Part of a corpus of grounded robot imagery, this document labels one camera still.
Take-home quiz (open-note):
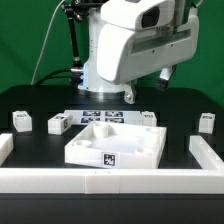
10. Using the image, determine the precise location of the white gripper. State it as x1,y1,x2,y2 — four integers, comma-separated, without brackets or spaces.
97,15,199,104

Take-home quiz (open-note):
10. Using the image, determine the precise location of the white square tabletop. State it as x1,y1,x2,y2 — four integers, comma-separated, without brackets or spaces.
65,122,167,169

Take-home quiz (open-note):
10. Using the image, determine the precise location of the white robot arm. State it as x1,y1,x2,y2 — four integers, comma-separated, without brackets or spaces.
83,0,199,104

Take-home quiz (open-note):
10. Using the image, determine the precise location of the white tag sheet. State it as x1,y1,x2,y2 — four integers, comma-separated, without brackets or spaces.
64,110,142,125

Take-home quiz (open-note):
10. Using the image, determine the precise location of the white U-shaped fence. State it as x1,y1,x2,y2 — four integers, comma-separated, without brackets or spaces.
0,136,224,194

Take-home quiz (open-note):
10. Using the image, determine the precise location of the black cable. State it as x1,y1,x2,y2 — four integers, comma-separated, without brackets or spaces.
35,68,83,86

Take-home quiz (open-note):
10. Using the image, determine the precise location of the white cable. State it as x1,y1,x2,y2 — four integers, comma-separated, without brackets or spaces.
30,0,66,86

